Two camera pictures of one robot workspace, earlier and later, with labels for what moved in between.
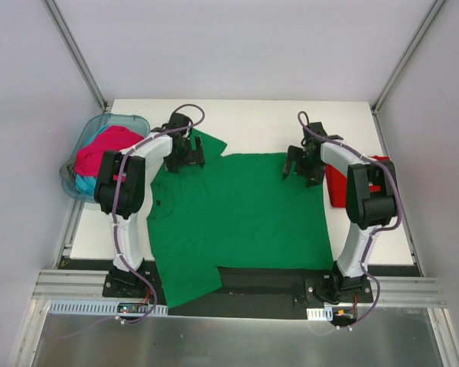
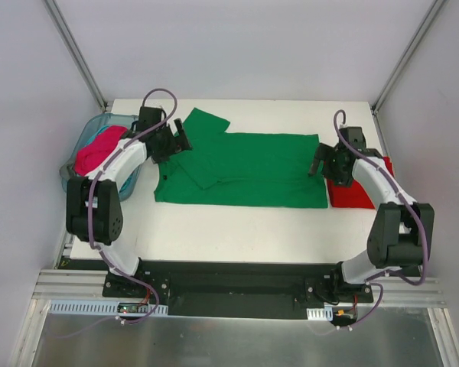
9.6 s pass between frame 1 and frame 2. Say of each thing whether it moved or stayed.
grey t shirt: stayed
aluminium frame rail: stayed
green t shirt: moved
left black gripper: moved
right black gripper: moved
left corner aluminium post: stayed
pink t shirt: stayed
